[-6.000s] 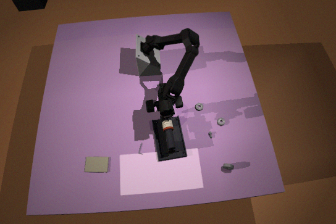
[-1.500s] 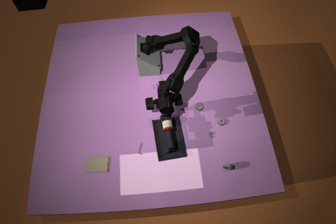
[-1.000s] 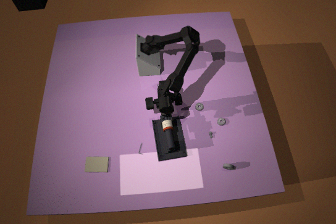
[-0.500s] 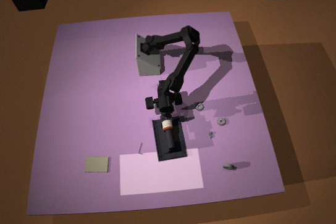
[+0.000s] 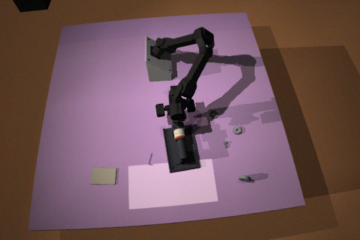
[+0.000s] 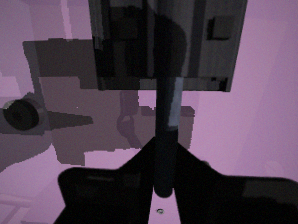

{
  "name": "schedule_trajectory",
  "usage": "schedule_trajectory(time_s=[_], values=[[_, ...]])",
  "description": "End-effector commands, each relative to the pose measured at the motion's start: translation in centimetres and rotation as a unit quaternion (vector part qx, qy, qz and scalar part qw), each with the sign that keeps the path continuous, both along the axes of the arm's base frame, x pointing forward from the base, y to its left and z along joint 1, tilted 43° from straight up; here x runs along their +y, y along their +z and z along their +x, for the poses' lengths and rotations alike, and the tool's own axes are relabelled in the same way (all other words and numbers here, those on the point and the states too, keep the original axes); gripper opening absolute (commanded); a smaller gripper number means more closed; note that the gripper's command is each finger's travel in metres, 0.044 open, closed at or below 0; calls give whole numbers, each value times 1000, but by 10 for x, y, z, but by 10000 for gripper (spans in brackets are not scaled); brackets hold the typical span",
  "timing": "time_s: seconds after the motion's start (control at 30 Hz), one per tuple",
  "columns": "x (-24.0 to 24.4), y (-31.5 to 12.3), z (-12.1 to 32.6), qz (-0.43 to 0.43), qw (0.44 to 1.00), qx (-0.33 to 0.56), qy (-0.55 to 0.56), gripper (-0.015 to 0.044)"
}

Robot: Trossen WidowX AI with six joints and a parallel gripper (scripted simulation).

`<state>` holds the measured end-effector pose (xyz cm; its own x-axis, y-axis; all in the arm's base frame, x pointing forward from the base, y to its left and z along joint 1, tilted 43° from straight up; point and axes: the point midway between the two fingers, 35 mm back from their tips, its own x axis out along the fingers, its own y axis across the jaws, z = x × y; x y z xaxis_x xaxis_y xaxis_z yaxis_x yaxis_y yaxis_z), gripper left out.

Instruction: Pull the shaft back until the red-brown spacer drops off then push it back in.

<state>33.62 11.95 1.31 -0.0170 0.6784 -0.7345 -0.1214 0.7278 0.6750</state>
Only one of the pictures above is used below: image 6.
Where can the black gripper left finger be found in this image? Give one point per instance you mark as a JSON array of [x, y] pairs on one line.
[[131, 185]]

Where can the dark grey metal shaft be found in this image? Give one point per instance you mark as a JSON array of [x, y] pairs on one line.
[[168, 109]]

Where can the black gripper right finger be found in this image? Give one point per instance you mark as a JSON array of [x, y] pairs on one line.
[[200, 190]]

